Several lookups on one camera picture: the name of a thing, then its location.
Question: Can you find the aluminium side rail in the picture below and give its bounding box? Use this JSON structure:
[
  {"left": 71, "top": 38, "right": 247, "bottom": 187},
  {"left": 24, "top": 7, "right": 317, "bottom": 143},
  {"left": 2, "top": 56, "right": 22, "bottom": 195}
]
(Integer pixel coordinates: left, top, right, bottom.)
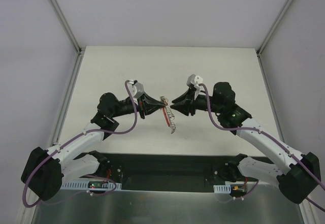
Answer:
[
  {"left": 256, "top": 53, "right": 285, "bottom": 142},
  {"left": 46, "top": 48, "right": 85, "bottom": 148}
]

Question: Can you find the right aluminium side rail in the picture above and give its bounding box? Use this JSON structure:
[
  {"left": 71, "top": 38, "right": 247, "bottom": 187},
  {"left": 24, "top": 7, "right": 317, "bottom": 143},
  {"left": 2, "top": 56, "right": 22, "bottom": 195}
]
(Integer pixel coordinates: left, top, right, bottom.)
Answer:
[{"left": 256, "top": 53, "right": 285, "bottom": 142}]

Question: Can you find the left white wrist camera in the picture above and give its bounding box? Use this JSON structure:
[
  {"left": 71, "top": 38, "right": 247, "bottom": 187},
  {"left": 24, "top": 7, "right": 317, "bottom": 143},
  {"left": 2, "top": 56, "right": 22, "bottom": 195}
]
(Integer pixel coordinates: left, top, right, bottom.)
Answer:
[{"left": 128, "top": 80, "right": 144, "bottom": 100}]

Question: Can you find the right aluminium frame post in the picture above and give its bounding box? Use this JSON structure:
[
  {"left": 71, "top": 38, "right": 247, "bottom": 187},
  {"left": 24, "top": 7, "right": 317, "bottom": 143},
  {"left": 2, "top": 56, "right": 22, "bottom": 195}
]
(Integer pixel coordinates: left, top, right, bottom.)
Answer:
[{"left": 256, "top": 0, "right": 295, "bottom": 57}]

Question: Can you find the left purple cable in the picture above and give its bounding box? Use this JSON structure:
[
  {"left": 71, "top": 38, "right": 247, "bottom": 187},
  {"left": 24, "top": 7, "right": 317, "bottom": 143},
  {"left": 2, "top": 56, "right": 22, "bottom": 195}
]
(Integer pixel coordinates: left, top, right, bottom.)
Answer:
[{"left": 22, "top": 80, "right": 139, "bottom": 208}]

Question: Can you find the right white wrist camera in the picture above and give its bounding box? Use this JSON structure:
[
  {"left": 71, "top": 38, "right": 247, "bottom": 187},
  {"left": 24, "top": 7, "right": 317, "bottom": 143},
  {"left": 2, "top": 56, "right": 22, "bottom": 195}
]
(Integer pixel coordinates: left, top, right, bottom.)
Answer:
[{"left": 186, "top": 74, "right": 203, "bottom": 87}]

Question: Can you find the white cable duct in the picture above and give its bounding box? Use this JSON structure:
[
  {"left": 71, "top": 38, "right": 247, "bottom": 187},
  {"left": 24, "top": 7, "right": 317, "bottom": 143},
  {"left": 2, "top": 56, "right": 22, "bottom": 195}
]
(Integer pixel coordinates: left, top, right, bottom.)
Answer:
[
  {"left": 213, "top": 184, "right": 232, "bottom": 194},
  {"left": 60, "top": 180, "right": 121, "bottom": 191}
]

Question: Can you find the aluminium frame post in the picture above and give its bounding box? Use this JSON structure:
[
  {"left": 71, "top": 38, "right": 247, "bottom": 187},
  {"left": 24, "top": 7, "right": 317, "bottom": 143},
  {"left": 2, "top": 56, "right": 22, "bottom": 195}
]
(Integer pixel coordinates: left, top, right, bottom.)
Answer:
[
  {"left": 48, "top": 0, "right": 83, "bottom": 55},
  {"left": 256, "top": 0, "right": 295, "bottom": 57}
]

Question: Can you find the left white cable duct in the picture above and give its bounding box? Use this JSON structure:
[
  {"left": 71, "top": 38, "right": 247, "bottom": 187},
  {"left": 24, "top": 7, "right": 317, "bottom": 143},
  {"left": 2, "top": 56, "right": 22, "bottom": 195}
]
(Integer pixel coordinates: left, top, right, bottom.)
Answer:
[{"left": 60, "top": 180, "right": 121, "bottom": 191}]

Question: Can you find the left aluminium side rail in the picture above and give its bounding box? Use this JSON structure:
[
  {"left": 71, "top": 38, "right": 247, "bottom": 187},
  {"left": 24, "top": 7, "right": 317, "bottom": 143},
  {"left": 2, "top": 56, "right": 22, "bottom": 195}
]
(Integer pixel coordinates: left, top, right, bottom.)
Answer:
[{"left": 46, "top": 48, "right": 85, "bottom": 148}]

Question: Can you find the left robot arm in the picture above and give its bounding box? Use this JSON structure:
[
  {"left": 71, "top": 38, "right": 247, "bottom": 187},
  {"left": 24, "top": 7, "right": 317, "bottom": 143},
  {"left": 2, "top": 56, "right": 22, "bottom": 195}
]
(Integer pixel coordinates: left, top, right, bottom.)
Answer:
[{"left": 21, "top": 92, "right": 165, "bottom": 208}]

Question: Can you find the keyring holder with rings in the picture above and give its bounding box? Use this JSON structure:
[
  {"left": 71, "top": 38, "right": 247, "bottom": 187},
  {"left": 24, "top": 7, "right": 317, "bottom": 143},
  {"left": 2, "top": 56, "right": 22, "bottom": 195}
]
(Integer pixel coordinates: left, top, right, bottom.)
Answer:
[{"left": 159, "top": 96, "right": 176, "bottom": 134}]

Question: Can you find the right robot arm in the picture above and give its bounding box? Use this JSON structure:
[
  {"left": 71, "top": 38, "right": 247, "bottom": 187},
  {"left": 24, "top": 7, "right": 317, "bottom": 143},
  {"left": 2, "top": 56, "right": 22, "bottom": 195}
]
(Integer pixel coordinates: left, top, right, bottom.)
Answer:
[{"left": 171, "top": 82, "right": 324, "bottom": 204}]

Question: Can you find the left aluminium frame post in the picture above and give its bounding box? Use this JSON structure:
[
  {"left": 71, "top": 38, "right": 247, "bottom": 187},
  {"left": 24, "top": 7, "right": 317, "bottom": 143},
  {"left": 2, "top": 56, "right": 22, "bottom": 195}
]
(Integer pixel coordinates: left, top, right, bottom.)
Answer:
[{"left": 48, "top": 0, "right": 83, "bottom": 55}]

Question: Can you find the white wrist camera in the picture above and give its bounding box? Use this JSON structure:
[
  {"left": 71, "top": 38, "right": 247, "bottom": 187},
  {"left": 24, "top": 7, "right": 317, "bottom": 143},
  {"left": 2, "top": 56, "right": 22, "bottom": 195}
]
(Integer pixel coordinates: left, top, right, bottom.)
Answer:
[
  {"left": 186, "top": 74, "right": 203, "bottom": 87},
  {"left": 128, "top": 80, "right": 144, "bottom": 100}
]

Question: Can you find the right white cable duct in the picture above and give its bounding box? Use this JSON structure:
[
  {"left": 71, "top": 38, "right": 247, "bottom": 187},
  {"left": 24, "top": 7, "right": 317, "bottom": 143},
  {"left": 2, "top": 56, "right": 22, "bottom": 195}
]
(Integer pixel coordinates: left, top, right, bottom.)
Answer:
[{"left": 213, "top": 184, "right": 232, "bottom": 194}]

